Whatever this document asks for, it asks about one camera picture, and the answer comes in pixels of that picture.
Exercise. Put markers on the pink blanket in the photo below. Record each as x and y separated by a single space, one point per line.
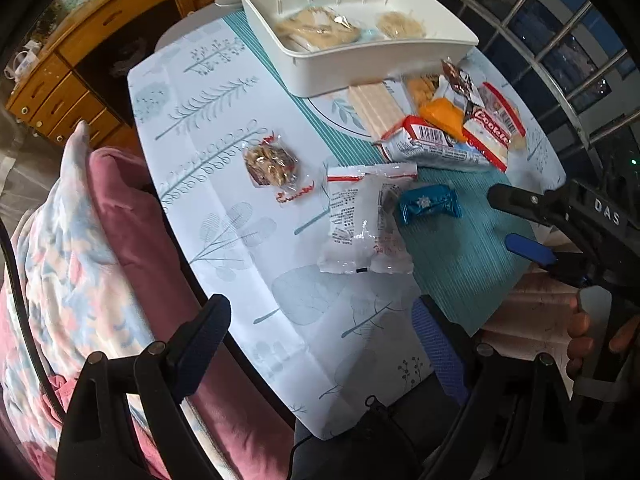
135 220

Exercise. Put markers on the clear bag of orange puffs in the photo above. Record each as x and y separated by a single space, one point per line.
422 87

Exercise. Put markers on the clear nut snack packet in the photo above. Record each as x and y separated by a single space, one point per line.
270 162

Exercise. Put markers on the floral blanket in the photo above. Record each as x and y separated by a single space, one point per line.
60 260

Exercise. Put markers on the white plastic bin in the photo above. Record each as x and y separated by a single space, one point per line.
350 67

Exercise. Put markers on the round biscuit packet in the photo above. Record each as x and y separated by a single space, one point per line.
400 25

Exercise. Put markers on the orange and white bar packet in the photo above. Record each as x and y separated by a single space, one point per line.
441 116

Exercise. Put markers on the red white blue snack packet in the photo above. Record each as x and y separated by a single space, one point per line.
425 146

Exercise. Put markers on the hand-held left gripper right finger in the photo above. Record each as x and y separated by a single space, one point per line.
440 345

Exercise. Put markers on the teal striped placemat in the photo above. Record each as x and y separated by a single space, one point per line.
450 270

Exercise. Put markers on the blue candy packet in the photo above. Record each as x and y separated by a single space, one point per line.
427 205

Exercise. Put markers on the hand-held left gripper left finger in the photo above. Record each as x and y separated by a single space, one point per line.
200 345

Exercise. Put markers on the beige wafer packet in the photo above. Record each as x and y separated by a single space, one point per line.
372 110

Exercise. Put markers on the metal window grille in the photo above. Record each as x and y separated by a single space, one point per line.
540 25

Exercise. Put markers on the white clear snack packet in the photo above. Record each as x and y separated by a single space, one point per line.
360 220

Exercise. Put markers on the person's right hand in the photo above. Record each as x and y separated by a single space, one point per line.
580 340

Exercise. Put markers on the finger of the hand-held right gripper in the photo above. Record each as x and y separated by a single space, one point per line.
520 200
530 250

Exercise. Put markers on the red-edged cookie packet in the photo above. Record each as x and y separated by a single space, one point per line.
492 136

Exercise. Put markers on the leaf print tablecloth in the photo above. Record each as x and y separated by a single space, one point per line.
210 125

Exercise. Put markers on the brown and white snack packet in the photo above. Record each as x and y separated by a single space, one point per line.
457 82

